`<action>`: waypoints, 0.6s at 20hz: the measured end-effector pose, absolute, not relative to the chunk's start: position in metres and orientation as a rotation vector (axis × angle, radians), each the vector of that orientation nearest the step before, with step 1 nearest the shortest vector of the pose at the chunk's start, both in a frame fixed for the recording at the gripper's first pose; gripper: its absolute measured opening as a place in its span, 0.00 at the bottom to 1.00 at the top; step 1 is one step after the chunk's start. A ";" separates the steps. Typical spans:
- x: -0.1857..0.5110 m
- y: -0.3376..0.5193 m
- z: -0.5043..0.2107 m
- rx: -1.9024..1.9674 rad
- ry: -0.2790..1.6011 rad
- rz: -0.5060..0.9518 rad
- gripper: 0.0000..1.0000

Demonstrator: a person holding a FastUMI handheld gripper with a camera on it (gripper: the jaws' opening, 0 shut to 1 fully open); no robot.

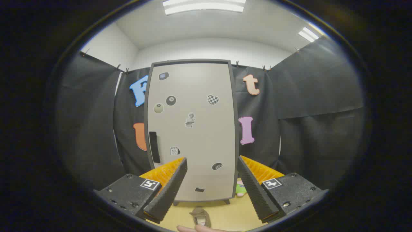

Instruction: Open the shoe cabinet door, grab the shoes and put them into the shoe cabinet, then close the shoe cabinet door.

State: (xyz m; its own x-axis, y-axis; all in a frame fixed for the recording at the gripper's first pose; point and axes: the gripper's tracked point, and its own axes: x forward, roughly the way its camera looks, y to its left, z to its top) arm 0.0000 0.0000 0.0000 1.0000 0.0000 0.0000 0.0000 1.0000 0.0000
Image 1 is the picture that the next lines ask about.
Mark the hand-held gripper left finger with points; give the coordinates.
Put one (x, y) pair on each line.
(170, 190)

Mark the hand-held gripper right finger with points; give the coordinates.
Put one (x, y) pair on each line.
(254, 190)

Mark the brown fuzzy shoe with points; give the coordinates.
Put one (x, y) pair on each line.
(199, 214)

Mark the beige shoe cabinet door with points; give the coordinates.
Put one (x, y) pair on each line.
(199, 135)

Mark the dark grey shoe cabinet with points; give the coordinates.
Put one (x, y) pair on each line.
(193, 61)

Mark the pink green plush toy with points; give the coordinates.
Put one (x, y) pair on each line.
(239, 190)

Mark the black backdrop cloth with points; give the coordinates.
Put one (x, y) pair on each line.
(322, 96)

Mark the small ceiling light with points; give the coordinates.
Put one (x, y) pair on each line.
(308, 33)

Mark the long ceiling light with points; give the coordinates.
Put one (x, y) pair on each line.
(202, 6)

